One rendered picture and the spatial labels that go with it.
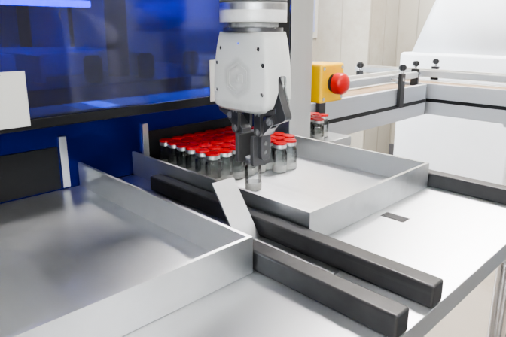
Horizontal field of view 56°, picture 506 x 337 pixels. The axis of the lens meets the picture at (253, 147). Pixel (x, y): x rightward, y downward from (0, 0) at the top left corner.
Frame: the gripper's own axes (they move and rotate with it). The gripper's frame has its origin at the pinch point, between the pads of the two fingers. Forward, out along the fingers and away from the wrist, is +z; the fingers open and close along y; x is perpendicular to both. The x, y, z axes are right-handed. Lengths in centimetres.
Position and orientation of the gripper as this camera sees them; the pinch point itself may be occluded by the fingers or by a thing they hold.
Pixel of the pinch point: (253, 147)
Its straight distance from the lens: 62.8
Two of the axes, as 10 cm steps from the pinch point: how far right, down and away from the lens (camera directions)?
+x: 7.1, -1.7, 6.8
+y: 7.0, 1.7, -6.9
